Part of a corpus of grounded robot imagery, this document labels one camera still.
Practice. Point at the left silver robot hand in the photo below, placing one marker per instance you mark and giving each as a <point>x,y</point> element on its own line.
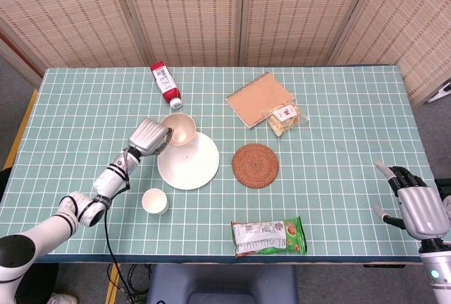
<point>146,136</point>

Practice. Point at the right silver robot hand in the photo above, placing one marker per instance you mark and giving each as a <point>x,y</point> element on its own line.
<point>421,212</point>

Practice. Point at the off-white bowl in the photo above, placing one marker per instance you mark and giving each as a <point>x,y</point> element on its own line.
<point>181,131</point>

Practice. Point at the small white paper cup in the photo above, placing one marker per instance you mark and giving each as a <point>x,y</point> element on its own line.
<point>154,201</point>

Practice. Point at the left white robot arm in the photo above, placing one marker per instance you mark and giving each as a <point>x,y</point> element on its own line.
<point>70,212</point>

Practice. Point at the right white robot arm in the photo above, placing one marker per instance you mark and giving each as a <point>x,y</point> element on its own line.
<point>437,275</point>

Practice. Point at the red plastic bottle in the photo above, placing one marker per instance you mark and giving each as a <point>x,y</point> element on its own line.
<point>165,83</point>

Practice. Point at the white round plate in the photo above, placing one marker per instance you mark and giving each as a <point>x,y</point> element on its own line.
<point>192,170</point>

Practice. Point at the green grid tablecloth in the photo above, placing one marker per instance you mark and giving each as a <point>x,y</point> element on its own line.
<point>334,177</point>

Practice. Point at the brown woven round coaster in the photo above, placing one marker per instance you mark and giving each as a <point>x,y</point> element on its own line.
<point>255,165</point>

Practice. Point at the kraft spiral notebook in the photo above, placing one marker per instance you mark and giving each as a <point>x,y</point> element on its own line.
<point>257,97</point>

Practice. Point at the white stand foot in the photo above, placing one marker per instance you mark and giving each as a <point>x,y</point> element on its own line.
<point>440,93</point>

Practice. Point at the bamboo folding screen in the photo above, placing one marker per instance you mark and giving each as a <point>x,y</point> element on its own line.
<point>197,11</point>

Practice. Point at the clear bag of snacks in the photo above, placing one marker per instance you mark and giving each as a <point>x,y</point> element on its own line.
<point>285,120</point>

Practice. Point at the green snack packet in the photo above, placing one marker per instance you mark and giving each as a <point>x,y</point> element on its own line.
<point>267,237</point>

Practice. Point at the blue chair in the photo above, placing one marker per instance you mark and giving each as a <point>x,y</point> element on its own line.
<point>222,284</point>

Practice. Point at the white shoe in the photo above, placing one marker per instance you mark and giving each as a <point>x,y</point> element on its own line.
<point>63,299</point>

